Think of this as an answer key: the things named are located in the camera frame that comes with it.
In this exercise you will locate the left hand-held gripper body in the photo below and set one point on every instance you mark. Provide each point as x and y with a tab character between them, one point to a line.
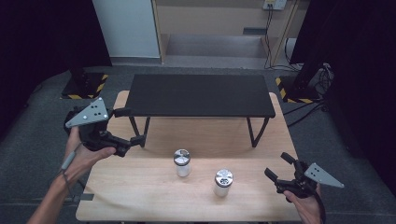
90	115

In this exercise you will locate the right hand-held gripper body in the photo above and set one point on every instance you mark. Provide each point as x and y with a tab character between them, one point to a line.
300	183

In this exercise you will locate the white jar with perforated lid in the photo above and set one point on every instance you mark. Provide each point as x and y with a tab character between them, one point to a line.
223	183

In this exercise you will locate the white jar with smooth lid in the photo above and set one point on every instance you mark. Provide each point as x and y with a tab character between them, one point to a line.
182	163

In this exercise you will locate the black riser shelf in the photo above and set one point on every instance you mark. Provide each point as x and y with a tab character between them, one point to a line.
199	95

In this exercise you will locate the person's right hand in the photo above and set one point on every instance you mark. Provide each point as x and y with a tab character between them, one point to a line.
306	208

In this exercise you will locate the person's left hand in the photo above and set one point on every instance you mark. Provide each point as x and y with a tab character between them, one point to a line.
82	158

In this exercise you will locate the stand base with hazard tape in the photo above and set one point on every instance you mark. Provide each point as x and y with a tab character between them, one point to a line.
299	90
85	87

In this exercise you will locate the white panel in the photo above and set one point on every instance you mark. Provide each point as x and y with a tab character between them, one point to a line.
127	28

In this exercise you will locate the black curtain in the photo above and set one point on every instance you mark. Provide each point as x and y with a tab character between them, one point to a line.
361	62
40	46

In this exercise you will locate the white power strip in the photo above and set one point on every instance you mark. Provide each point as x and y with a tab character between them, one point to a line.
274	4

